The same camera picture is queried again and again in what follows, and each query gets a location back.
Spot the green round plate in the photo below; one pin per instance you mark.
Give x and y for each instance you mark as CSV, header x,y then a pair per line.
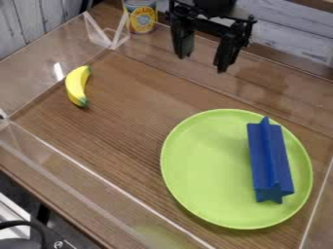
x,y
206,170

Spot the blue star-shaped block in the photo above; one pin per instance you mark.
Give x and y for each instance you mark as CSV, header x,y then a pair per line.
x,y
269,162

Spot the yellow and blue can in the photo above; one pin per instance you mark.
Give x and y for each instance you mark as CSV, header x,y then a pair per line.
x,y
142,15

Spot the yellow toy banana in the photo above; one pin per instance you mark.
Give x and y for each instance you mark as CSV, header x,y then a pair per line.
x,y
75,85

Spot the clear acrylic tray wall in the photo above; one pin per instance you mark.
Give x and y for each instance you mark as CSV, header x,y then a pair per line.
x,y
90,160

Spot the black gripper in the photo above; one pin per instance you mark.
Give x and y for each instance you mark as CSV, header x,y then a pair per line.
x,y
212,16

